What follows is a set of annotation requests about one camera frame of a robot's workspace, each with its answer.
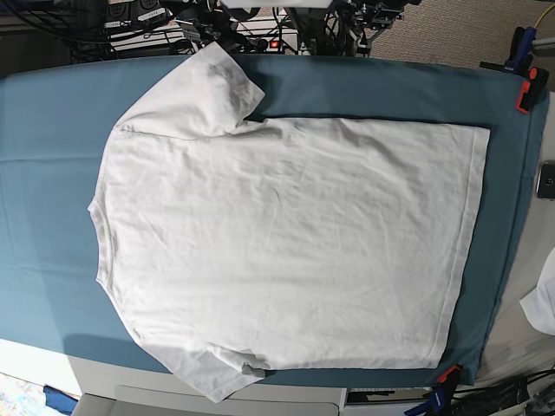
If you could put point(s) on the white T-shirt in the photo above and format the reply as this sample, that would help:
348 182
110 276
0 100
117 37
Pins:
230 247

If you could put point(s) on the grey foot pedal box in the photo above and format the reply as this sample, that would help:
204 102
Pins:
119 15
149 11

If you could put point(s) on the teal table cloth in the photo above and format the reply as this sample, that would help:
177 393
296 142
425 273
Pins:
54 126

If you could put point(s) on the orange blue clamp bottom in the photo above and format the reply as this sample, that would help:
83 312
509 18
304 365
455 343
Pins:
441 396

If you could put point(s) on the grey plastic bin bottom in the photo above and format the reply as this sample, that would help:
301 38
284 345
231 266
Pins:
139 401

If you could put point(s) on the silver device right edge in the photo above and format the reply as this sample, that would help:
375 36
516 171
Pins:
545 188

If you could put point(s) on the white cloth right edge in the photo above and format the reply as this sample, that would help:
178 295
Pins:
538 305

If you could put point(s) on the orange black clamp top right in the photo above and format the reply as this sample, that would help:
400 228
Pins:
531 88

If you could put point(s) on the blue black clamp top right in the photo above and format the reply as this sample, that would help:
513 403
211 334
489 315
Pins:
520 56

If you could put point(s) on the blue cloth bottom left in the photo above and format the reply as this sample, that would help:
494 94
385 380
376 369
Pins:
59 401

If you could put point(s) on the black power strip red switch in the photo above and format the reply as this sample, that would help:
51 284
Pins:
258 46

